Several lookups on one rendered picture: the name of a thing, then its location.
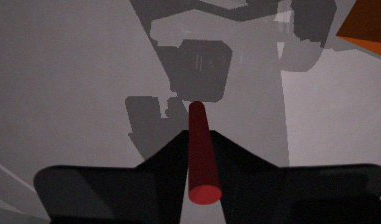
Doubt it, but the dark red peg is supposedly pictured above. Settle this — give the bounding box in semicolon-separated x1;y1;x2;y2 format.
188;101;222;205

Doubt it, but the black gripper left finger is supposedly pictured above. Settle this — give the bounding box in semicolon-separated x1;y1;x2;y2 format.
33;130;189;224

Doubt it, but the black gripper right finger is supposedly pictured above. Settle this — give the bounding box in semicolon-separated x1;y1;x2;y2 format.
209;130;381;224

